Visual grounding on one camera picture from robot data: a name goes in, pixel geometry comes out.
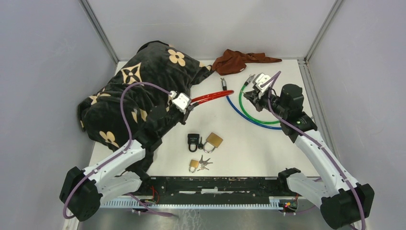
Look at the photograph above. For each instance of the small padlock keys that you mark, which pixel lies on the small padlock keys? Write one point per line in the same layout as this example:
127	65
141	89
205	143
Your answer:
203	164

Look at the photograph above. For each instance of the small brass padlock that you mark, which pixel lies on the small brass padlock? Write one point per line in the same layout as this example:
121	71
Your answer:
193	166

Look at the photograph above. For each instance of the green cable lock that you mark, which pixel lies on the green cable lock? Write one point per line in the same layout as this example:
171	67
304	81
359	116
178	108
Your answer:
246	114

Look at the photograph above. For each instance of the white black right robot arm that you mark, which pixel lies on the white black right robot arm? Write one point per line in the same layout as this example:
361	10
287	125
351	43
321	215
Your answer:
341	199

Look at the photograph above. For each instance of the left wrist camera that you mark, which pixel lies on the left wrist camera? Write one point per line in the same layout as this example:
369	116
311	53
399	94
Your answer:
180	100

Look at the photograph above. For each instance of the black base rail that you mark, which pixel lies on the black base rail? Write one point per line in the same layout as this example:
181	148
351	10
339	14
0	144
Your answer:
213	190

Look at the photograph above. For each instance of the white slotted cable duct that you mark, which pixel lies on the white slotted cable duct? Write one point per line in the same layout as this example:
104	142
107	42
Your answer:
128	202

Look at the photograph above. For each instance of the brown crumpled cloth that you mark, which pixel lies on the brown crumpled cloth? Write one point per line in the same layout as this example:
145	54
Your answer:
233	62

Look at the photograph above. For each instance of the blue cable lock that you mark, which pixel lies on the blue cable lock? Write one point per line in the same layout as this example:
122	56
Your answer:
242	115

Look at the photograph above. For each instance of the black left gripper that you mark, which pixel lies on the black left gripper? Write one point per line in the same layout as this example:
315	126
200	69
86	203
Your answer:
186	114

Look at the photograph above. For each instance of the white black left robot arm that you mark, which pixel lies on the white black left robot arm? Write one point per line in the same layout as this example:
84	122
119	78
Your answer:
122	172

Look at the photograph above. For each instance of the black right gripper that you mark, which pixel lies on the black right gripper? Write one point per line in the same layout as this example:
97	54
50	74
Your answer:
253	96

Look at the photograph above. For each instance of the black padlock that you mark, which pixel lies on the black padlock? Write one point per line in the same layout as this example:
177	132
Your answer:
193	141

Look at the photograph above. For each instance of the red cable lock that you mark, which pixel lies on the red cable lock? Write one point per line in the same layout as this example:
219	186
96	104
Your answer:
208	97

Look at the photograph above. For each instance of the black floral patterned blanket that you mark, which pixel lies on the black floral patterned blanket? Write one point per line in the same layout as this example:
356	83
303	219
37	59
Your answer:
120	107

